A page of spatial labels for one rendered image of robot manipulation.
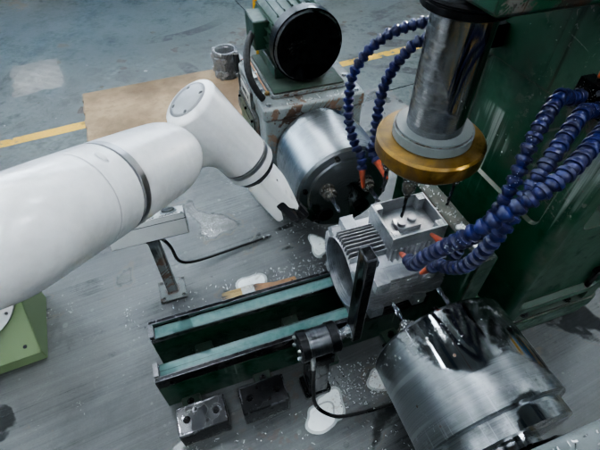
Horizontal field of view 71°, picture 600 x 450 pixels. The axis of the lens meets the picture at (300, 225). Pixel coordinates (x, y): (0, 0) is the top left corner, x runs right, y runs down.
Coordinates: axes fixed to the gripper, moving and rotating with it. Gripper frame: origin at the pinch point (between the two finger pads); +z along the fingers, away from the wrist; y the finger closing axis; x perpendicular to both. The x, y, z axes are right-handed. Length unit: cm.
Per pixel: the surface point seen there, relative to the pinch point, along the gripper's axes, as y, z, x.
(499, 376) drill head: 40.0, 8.4, 14.1
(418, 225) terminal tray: 7.8, 15.1, 17.8
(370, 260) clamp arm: 20.8, -4.9, 8.0
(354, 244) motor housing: 6.8, 9.8, 5.3
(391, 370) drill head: 31.2, 10.6, 0.3
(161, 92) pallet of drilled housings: -242, 78, -70
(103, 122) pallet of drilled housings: -215, 57, -106
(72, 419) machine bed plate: 9, 4, -65
